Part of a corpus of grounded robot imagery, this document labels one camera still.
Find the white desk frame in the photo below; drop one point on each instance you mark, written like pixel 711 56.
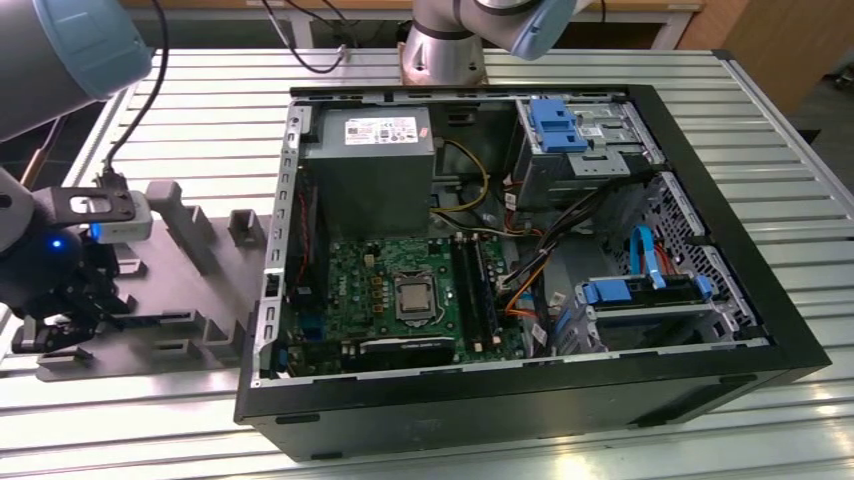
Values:
pixel 675 30

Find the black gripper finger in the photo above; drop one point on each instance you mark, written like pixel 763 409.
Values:
pixel 54 332
pixel 100 295

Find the black PC case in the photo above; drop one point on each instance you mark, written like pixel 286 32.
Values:
pixel 467 415

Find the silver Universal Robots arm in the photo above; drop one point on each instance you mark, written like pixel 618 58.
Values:
pixel 40 60

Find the silver CPU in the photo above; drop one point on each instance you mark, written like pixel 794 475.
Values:
pixel 415 298

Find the wooden cabinet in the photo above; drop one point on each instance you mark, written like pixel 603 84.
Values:
pixel 781 45

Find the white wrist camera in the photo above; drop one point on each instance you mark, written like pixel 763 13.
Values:
pixel 136 225

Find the blue drive latch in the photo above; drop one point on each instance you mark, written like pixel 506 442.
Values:
pixel 554 130

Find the grey power supply unit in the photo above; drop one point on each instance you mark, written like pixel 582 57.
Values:
pixel 374 190

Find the hard disk in blue carrier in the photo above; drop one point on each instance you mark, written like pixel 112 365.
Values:
pixel 607 292

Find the green motherboard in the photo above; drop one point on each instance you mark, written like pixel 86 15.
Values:
pixel 347 280

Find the grey parts rack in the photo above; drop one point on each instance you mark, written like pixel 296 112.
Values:
pixel 174 280

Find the black case fan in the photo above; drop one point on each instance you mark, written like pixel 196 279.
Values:
pixel 322 270

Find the metal drive cage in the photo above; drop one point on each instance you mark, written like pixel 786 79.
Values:
pixel 594 167

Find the metal disk bay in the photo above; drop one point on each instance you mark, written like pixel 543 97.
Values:
pixel 657 312

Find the blue RAM stick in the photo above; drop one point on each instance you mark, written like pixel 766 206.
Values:
pixel 154 318
pixel 489 300

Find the black graphics card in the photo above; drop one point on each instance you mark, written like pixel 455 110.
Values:
pixel 401 355

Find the black CPU socket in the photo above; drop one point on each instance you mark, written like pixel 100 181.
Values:
pixel 415 276

